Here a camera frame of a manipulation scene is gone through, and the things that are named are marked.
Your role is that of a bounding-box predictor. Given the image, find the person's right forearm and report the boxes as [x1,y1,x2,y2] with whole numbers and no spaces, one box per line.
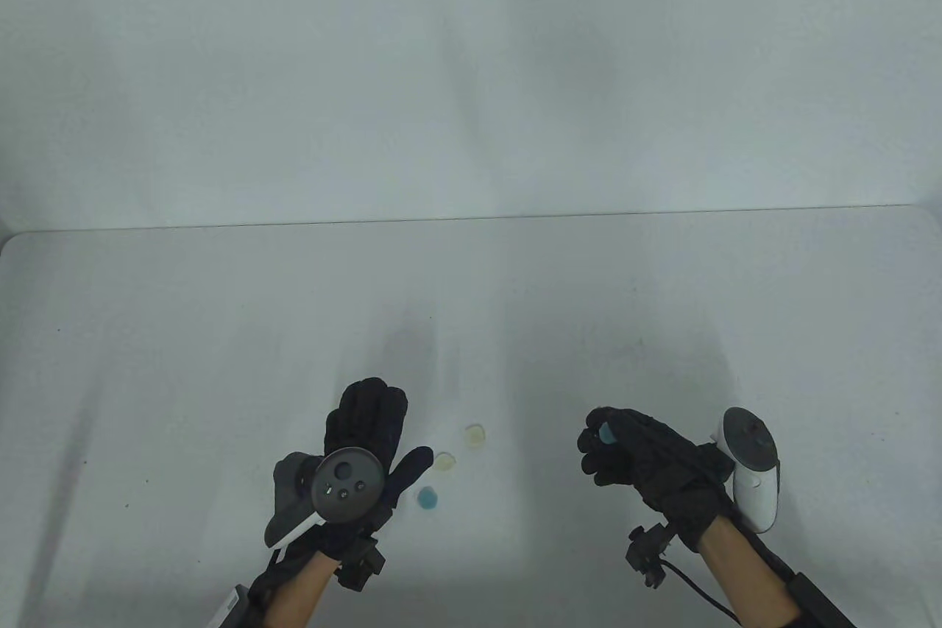
[696,515,798,628]

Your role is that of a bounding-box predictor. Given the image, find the black glove sensor module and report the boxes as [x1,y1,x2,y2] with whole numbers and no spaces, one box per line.
[625,523,676,589]
[336,537,387,593]

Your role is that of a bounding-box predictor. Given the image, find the black wrist camera with strap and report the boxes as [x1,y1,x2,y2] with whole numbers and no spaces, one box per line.
[743,532,856,628]
[216,546,323,628]

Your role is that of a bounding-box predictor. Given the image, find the thin black cable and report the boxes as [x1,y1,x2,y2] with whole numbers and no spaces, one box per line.
[659,557,738,621]

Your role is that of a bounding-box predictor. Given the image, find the person's left hand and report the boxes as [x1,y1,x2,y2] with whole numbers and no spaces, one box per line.
[304,377,435,562]

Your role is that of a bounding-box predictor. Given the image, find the white and grey controller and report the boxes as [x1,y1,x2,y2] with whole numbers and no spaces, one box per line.
[709,406,780,534]
[263,446,386,550]

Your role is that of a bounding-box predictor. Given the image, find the person's left forearm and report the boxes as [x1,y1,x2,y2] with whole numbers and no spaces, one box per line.
[262,553,341,628]

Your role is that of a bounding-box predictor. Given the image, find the white and grey right controller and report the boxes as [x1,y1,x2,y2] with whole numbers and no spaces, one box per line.
[709,406,780,534]

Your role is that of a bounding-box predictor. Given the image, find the white and grey left controller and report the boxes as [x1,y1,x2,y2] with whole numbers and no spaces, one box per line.
[263,446,386,550]

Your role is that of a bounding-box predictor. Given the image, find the person's right hand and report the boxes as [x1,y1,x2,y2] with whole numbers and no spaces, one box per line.
[576,405,737,552]

